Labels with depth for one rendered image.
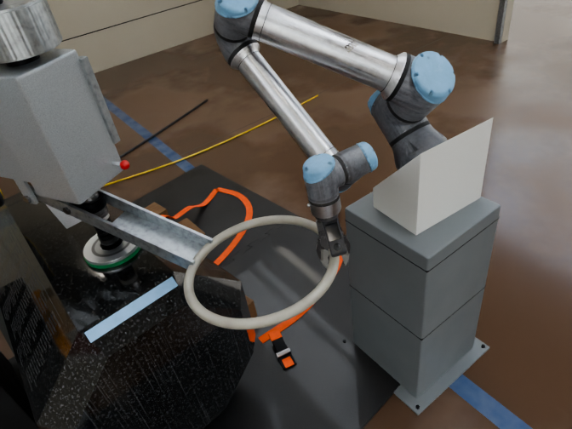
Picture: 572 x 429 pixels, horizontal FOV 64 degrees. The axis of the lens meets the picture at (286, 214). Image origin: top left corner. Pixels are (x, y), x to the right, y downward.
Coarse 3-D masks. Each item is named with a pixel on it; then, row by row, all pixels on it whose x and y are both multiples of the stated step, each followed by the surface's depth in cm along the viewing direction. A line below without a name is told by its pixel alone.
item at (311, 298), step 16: (240, 224) 158; (256, 224) 159; (304, 224) 152; (224, 240) 157; (336, 256) 135; (192, 272) 144; (336, 272) 131; (192, 288) 138; (320, 288) 126; (192, 304) 131; (304, 304) 123; (208, 320) 126; (224, 320) 124; (240, 320) 122; (256, 320) 121; (272, 320) 121
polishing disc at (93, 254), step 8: (96, 240) 174; (88, 248) 171; (96, 248) 170; (120, 248) 168; (128, 248) 168; (136, 248) 168; (88, 256) 167; (96, 256) 166; (104, 256) 165; (112, 256) 165; (120, 256) 164; (96, 264) 164; (104, 264) 163
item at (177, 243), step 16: (64, 208) 157; (128, 208) 161; (96, 224) 155; (112, 224) 152; (128, 224) 159; (144, 224) 160; (160, 224) 159; (176, 224) 156; (128, 240) 153; (144, 240) 149; (160, 240) 155; (176, 240) 156; (192, 240) 157; (208, 240) 153; (160, 256) 151; (176, 256) 147; (192, 256) 152
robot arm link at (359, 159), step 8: (360, 144) 129; (368, 144) 129; (344, 152) 127; (352, 152) 127; (360, 152) 127; (368, 152) 127; (344, 160) 125; (352, 160) 126; (360, 160) 126; (368, 160) 127; (376, 160) 129; (344, 168) 125; (352, 168) 126; (360, 168) 127; (368, 168) 128; (352, 176) 127; (360, 176) 130
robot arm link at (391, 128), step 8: (376, 96) 153; (368, 104) 158; (376, 104) 154; (384, 104) 151; (376, 112) 156; (384, 112) 152; (392, 112) 148; (376, 120) 158; (384, 120) 154; (392, 120) 150; (400, 120) 148; (424, 120) 152; (384, 128) 155; (392, 128) 153; (400, 128) 151; (408, 128) 150; (392, 136) 154
